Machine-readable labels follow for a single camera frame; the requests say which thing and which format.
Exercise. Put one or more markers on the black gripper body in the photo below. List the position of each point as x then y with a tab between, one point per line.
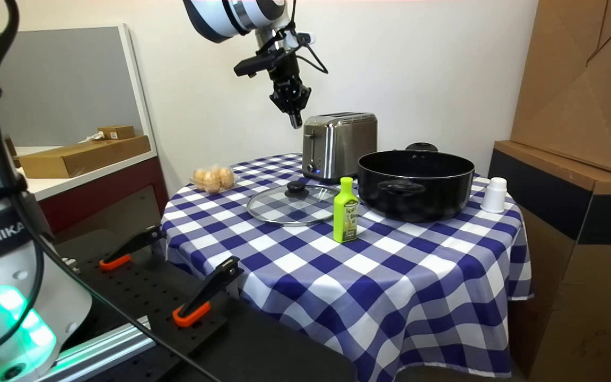
289	82

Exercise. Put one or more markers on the stainless steel toaster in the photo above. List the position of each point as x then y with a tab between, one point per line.
337	145

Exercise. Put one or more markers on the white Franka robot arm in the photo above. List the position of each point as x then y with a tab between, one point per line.
234	16

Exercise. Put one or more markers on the glass lid with black knob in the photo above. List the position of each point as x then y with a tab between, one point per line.
288	204

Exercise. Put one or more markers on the brown egg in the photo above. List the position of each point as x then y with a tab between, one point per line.
227	177
201	177

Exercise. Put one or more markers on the bread roll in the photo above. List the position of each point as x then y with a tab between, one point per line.
212	183

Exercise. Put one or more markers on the green plastic bottle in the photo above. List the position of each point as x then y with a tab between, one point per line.
344	214

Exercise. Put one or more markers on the black cooking pot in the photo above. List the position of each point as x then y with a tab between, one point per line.
414	187

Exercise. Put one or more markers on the small cardboard box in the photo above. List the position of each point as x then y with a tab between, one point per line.
115	132

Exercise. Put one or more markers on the blue white checkered tablecloth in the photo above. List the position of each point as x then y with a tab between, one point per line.
390	284

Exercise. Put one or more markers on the black orange spring clamp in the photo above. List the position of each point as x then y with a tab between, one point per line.
132	249
206	292

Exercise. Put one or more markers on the white desk with red front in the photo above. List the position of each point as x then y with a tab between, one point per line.
101	187

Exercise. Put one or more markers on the white plastic cup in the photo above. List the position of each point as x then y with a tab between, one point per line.
494	196

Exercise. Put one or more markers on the black perforated board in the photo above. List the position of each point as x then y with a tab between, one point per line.
157	290

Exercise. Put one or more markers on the grey partition panel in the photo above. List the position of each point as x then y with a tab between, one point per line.
57	85

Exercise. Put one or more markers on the large brown cardboard box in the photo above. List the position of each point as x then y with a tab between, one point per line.
589	85

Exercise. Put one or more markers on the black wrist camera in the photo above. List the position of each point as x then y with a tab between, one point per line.
253	66

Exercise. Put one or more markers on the aluminium rail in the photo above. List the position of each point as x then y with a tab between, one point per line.
105	352

